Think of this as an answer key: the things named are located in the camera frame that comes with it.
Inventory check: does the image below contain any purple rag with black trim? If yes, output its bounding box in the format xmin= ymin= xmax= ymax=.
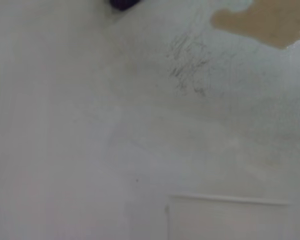
xmin=107 ymin=0 xmax=141 ymax=11

